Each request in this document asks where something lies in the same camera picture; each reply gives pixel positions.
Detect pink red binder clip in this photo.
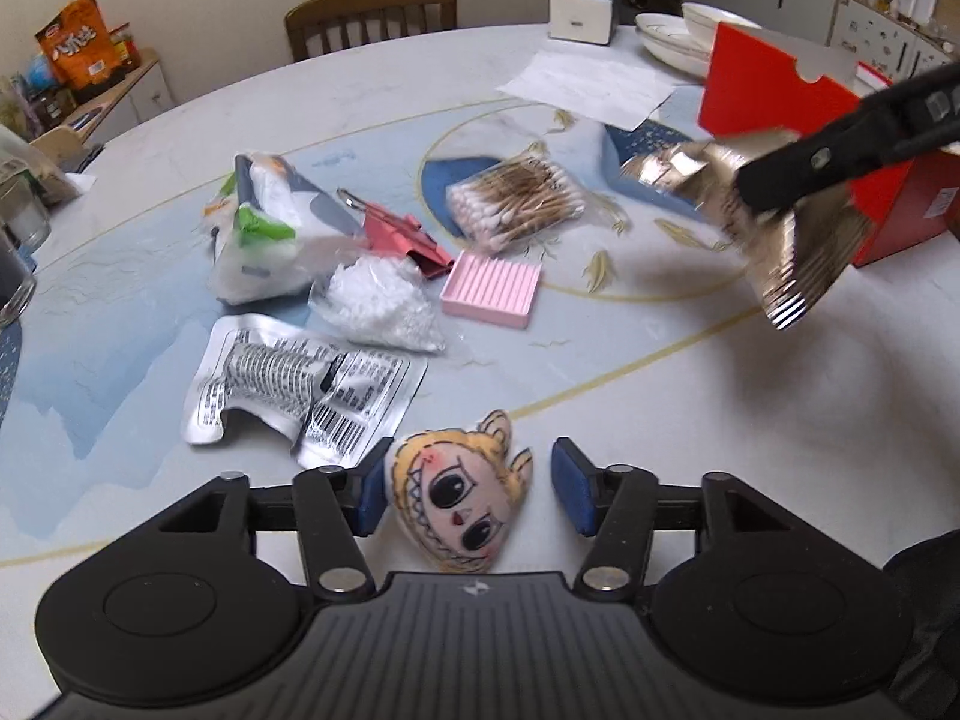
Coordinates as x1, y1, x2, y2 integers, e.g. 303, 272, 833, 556
337, 188, 454, 280

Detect white paper sheet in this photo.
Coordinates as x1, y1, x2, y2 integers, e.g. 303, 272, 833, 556
500, 52, 677, 132

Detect white green tissue pack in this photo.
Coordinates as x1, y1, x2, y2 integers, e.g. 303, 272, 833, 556
202, 153, 368, 305

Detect cotton swab pack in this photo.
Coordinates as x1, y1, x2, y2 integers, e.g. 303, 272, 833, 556
446, 154, 586, 254

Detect glass jar dark contents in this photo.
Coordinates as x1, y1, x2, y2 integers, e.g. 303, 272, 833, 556
0, 226, 36, 328

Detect gold foil snack bag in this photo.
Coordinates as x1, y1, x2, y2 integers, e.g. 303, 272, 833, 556
622, 128, 872, 330

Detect cartoon face plush keychain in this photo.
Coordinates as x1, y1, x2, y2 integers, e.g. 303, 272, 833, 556
384, 410, 534, 574

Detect white bowl gold rim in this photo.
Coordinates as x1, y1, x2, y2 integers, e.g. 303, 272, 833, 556
682, 2, 758, 52

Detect red white cardboard box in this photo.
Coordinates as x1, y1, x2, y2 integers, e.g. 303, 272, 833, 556
698, 23, 958, 268

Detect white green tissue box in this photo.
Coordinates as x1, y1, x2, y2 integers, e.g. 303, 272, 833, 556
548, 0, 619, 46

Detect pink ribbed soap tray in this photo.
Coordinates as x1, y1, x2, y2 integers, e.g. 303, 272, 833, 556
439, 252, 542, 330

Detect stack of white plates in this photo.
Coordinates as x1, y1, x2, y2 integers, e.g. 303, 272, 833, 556
635, 13, 711, 80

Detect clear bag white beads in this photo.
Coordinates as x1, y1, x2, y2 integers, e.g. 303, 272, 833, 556
309, 254, 446, 355

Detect silver foil blister pack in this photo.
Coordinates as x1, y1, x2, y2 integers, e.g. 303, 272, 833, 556
181, 314, 428, 470

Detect orange snack bag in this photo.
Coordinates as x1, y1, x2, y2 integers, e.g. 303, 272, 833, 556
36, 0, 125, 101

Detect wooden chair far side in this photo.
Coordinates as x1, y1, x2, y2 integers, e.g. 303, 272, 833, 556
283, 0, 457, 62

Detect white side cabinet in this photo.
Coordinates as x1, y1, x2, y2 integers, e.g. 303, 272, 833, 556
53, 47, 176, 145

